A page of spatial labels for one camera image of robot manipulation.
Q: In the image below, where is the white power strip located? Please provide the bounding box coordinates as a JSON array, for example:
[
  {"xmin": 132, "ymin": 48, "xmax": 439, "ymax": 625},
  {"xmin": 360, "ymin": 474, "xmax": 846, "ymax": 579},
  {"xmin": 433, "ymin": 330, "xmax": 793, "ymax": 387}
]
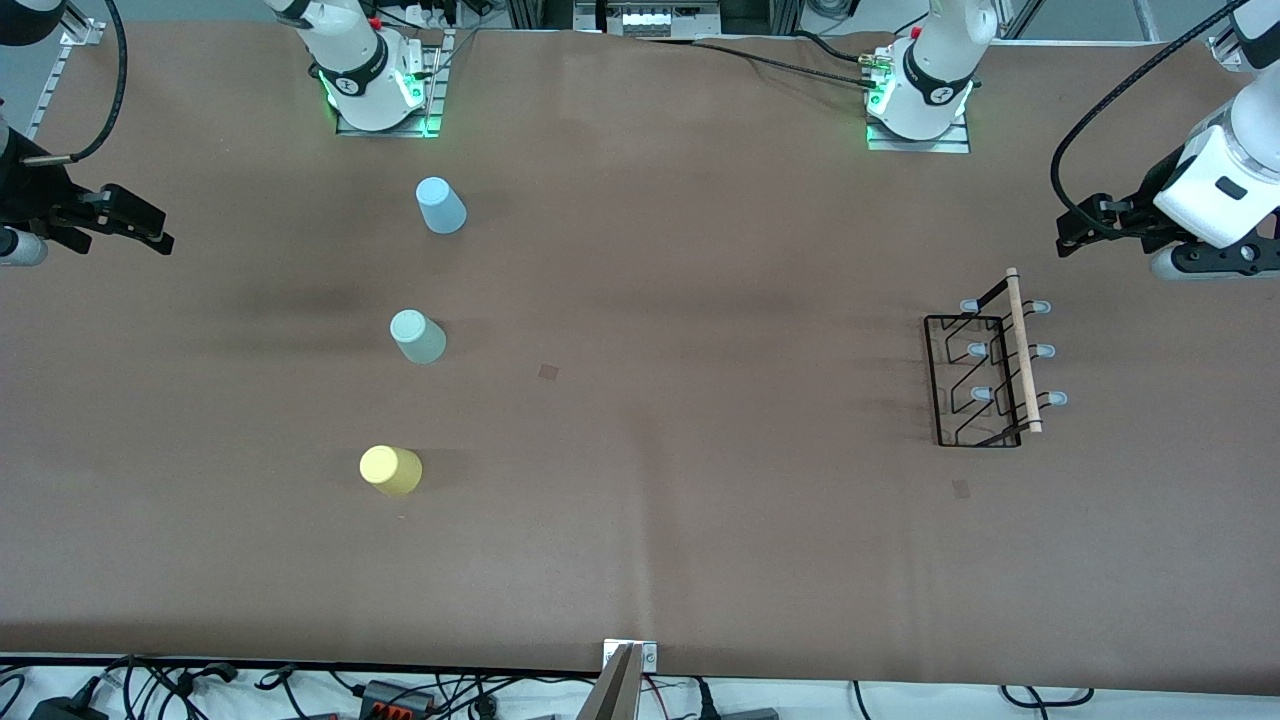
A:
[{"xmin": 400, "ymin": 0, "xmax": 464, "ymax": 32}]

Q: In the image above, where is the black cable with plug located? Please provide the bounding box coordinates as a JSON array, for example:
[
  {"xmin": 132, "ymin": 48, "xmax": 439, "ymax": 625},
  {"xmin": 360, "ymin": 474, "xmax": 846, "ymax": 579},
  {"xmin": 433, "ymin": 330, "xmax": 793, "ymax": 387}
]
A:
[{"xmin": 100, "ymin": 654, "xmax": 242, "ymax": 720}]

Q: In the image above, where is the black wire cup holder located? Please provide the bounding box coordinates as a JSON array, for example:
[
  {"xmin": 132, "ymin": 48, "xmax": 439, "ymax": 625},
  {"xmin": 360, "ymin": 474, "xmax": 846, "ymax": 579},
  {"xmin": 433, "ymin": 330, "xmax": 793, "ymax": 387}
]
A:
[{"xmin": 923, "ymin": 266, "xmax": 1070, "ymax": 449}]

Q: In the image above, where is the black power adapter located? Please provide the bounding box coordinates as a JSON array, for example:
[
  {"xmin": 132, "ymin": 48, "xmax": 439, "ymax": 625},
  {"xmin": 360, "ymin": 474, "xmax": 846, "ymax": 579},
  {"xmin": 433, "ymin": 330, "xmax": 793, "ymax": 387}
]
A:
[{"xmin": 28, "ymin": 693, "xmax": 110, "ymax": 720}]

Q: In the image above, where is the mint green plastic cup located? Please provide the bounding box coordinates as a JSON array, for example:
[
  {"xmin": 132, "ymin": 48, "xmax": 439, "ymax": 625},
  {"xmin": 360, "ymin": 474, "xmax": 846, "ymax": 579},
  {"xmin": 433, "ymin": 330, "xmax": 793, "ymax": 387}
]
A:
[{"xmin": 389, "ymin": 309, "xmax": 449, "ymax": 366}]

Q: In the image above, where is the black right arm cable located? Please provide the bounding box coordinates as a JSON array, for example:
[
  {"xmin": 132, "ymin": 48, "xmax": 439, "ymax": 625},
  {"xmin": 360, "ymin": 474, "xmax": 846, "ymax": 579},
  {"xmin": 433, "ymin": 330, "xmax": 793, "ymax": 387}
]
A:
[{"xmin": 18, "ymin": 0, "xmax": 130, "ymax": 167}]

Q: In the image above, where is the grey electronics box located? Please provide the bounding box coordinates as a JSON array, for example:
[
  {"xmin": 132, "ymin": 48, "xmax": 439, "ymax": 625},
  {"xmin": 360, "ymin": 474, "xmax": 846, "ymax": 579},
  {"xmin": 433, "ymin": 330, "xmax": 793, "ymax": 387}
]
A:
[{"xmin": 573, "ymin": 0, "xmax": 723, "ymax": 38}]

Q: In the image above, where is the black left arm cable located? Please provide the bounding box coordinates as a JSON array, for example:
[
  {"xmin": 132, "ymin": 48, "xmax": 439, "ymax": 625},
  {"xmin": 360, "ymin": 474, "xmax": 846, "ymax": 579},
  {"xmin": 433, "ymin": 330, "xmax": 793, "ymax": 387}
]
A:
[{"xmin": 1050, "ymin": 0, "xmax": 1253, "ymax": 233}]

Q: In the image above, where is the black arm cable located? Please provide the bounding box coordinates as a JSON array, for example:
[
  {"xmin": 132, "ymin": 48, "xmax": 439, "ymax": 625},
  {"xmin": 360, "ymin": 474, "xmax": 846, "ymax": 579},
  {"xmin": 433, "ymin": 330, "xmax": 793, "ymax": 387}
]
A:
[
  {"xmin": 1050, "ymin": 0, "xmax": 1253, "ymax": 233},
  {"xmin": 18, "ymin": 0, "xmax": 130, "ymax": 167}
]

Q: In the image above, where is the grey camera stand pole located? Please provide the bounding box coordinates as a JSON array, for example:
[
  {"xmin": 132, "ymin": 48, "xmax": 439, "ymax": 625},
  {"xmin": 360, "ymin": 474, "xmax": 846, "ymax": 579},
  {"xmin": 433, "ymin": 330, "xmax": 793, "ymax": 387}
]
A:
[{"xmin": 577, "ymin": 643, "xmax": 642, "ymax": 720}]

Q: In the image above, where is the black base cable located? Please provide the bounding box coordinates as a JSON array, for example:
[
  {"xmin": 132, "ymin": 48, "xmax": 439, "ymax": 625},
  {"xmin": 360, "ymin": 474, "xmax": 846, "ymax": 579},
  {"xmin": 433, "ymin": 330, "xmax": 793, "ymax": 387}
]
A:
[
  {"xmin": 793, "ymin": 30, "xmax": 867, "ymax": 63},
  {"xmin": 638, "ymin": 36, "xmax": 873, "ymax": 89}
]

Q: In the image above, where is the black orange connector box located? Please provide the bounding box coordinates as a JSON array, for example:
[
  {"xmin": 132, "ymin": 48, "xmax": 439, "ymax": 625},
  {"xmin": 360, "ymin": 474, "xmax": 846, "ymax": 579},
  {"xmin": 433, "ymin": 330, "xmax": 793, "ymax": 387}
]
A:
[{"xmin": 358, "ymin": 679, "xmax": 439, "ymax": 718}]

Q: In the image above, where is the brown paper table cover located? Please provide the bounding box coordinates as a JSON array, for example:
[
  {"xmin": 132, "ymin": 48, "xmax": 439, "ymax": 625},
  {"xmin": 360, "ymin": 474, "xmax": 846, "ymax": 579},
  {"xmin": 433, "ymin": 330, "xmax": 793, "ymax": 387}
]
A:
[{"xmin": 0, "ymin": 22, "xmax": 1280, "ymax": 697}]

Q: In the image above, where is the light blue plastic cup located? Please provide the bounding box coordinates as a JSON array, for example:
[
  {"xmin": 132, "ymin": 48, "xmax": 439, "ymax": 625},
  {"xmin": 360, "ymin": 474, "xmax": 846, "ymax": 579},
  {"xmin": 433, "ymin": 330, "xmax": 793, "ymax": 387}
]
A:
[{"xmin": 415, "ymin": 176, "xmax": 469, "ymax": 236}]

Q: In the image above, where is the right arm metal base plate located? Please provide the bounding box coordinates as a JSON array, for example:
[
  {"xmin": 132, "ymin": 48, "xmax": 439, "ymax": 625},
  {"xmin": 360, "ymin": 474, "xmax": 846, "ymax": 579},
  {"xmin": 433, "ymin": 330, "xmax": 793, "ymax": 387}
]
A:
[{"xmin": 333, "ymin": 28, "xmax": 448, "ymax": 139}]

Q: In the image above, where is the looped black cable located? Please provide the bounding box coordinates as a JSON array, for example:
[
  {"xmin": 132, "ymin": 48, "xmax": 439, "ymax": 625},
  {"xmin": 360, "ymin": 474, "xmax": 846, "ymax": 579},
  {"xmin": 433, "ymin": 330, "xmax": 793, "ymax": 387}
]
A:
[{"xmin": 999, "ymin": 683, "xmax": 1097, "ymax": 712}]

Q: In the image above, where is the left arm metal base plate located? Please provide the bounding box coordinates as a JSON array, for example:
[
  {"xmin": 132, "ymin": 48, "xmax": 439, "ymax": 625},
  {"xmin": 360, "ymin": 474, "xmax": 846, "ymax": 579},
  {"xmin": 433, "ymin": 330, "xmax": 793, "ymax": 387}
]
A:
[{"xmin": 866, "ymin": 112, "xmax": 972, "ymax": 155}]

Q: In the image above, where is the yellow plastic cup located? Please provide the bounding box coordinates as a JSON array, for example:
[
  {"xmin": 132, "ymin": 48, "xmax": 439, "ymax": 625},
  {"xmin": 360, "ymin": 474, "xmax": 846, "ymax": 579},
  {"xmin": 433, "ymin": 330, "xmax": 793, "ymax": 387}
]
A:
[{"xmin": 358, "ymin": 444, "xmax": 424, "ymax": 497}]

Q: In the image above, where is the small metal mounting bracket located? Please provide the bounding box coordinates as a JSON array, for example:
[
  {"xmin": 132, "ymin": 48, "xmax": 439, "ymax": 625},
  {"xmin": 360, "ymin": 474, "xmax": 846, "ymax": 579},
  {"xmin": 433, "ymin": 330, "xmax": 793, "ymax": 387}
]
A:
[{"xmin": 602, "ymin": 639, "xmax": 660, "ymax": 674}]

